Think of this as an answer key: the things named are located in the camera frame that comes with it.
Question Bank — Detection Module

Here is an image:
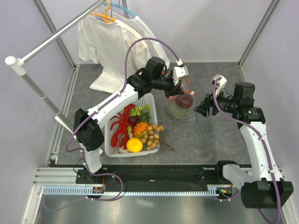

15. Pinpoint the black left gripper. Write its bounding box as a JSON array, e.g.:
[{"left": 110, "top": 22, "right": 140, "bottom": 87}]
[{"left": 152, "top": 72, "right": 184, "bottom": 99}]

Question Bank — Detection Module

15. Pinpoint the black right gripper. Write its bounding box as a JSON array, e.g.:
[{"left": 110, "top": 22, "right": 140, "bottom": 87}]
[{"left": 194, "top": 87, "right": 239, "bottom": 118}]

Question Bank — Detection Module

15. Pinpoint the clear orange-zipper zip bag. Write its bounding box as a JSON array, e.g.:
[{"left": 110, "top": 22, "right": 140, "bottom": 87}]
[{"left": 166, "top": 79, "right": 196, "bottom": 121}]

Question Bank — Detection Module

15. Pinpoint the green netted melon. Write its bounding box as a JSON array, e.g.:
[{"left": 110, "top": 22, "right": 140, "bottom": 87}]
[{"left": 169, "top": 102, "right": 193, "bottom": 120}]

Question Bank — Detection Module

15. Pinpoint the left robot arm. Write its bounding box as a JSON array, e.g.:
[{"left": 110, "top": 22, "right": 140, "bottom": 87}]
[{"left": 73, "top": 57, "right": 188, "bottom": 183}]

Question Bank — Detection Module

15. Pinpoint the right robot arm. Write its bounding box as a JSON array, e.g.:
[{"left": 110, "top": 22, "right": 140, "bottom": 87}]
[{"left": 194, "top": 77, "right": 294, "bottom": 209}]

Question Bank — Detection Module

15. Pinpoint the green leafy vegetable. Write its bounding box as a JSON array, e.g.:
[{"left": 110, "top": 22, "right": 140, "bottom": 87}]
[{"left": 129, "top": 104, "right": 151, "bottom": 123}]

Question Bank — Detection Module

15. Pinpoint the brown longan bunch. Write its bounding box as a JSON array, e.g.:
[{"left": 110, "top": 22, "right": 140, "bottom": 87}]
[{"left": 141, "top": 124, "right": 175, "bottom": 152}]

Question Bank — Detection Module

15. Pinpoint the red toy lobster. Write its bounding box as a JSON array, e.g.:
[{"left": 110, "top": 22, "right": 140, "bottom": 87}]
[{"left": 110, "top": 104, "right": 135, "bottom": 155}]

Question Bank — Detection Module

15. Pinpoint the yellow lemon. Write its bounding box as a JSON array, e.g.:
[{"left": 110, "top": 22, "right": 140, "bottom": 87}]
[{"left": 126, "top": 138, "right": 143, "bottom": 153}]

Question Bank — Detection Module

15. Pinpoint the white t-shirt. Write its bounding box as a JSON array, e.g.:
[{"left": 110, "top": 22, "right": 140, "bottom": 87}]
[{"left": 78, "top": 5, "right": 170, "bottom": 93}]

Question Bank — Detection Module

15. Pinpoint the white garlic bulb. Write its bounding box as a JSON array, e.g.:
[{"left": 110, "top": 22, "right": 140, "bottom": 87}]
[{"left": 119, "top": 147, "right": 129, "bottom": 154}]

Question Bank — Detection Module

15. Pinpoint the orange clothes hanger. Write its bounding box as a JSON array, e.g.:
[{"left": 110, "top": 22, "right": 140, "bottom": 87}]
[{"left": 90, "top": 0, "right": 116, "bottom": 23}]

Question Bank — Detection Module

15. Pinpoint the blue clothes hanger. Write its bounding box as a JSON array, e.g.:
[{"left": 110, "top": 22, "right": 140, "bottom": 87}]
[{"left": 104, "top": 0, "right": 137, "bottom": 19}]

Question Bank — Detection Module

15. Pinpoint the metal clothes rack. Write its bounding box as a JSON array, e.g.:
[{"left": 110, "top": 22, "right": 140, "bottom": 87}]
[{"left": 4, "top": 0, "right": 107, "bottom": 133}]

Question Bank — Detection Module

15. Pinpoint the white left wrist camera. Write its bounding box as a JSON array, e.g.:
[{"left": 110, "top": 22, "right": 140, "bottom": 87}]
[{"left": 172, "top": 59, "right": 189, "bottom": 85}]

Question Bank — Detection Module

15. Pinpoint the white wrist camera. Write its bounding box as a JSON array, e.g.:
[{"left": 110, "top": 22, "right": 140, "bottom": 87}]
[
  {"left": 172, "top": 59, "right": 189, "bottom": 85},
  {"left": 210, "top": 74, "right": 227, "bottom": 96}
]

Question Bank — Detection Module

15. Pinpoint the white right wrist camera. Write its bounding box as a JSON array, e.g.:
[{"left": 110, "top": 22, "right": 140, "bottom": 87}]
[{"left": 210, "top": 74, "right": 227, "bottom": 96}]

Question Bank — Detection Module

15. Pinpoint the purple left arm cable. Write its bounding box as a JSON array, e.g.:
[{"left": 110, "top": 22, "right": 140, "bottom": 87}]
[{"left": 42, "top": 37, "right": 183, "bottom": 212}]

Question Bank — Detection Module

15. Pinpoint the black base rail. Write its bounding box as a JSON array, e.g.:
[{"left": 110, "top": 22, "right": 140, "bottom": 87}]
[{"left": 76, "top": 164, "right": 232, "bottom": 191}]

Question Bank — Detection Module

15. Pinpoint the blue-grey cable duct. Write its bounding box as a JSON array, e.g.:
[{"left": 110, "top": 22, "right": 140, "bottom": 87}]
[{"left": 43, "top": 186, "right": 219, "bottom": 196}]

